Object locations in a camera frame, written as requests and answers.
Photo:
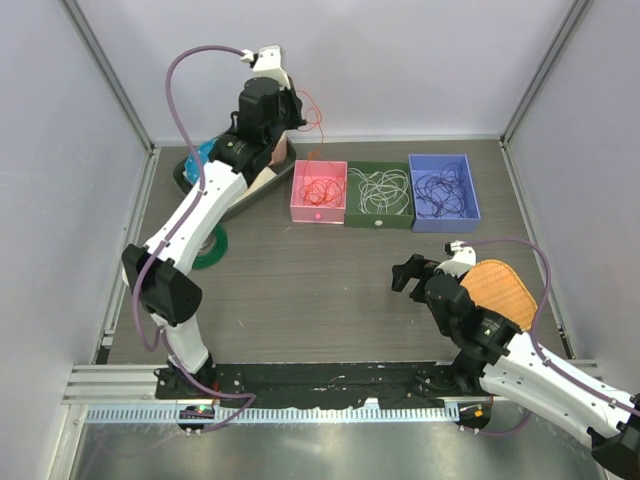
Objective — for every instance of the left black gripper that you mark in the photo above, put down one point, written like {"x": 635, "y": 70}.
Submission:
{"x": 289, "y": 96}

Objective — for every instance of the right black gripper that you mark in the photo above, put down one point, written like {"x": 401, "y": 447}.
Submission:
{"x": 413, "y": 267}

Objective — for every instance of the green plastic box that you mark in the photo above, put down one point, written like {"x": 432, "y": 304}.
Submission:
{"x": 379, "y": 195}

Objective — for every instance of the blue plastic box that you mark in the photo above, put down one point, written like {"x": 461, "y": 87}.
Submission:
{"x": 444, "y": 195}

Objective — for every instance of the pink plastic box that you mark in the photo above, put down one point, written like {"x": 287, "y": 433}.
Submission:
{"x": 319, "y": 192}

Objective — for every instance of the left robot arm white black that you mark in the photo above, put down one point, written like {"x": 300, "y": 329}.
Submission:
{"x": 158, "y": 272}

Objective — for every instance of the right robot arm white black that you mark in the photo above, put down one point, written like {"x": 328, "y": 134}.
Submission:
{"x": 485, "y": 309}

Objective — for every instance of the pink mug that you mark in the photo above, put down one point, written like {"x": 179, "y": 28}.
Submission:
{"x": 279, "y": 153}

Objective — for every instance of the dark green serving tray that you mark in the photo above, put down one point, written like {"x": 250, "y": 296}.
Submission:
{"x": 278, "y": 171}

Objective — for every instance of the beige square board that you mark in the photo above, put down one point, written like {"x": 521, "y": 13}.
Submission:
{"x": 263, "y": 178}

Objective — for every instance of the orange woven mat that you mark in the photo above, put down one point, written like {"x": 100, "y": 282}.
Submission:
{"x": 495, "y": 285}

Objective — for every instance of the blue dotted plate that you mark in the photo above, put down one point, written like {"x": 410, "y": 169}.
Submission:
{"x": 195, "y": 162}

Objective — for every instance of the green tape roll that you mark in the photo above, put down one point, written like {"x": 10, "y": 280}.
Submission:
{"x": 213, "y": 250}

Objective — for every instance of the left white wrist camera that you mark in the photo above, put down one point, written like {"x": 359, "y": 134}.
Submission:
{"x": 267, "y": 62}

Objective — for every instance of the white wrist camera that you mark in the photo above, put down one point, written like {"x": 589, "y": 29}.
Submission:
{"x": 461, "y": 259}
{"x": 267, "y": 62}

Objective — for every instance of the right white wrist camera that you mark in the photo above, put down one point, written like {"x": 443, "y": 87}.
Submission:
{"x": 461, "y": 259}

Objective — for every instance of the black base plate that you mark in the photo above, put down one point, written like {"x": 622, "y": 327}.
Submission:
{"x": 341, "y": 385}

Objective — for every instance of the white slotted cable duct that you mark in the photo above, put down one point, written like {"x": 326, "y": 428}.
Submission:
{"x": 199, "y": 414}

